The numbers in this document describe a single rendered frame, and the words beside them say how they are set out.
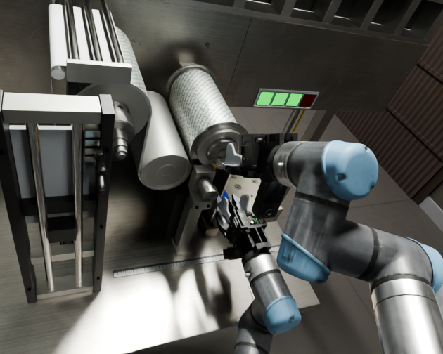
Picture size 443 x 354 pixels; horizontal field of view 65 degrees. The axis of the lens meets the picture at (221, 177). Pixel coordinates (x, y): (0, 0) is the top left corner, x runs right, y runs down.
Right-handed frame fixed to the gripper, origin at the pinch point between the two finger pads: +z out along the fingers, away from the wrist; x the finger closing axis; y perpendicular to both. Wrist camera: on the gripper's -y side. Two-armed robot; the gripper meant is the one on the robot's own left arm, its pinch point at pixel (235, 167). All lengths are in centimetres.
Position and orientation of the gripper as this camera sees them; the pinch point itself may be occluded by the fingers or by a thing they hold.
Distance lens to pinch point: 76.3
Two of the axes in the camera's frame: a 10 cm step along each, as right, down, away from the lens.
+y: -0.1, -9.9, -1.1
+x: -9.1, 0.5, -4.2
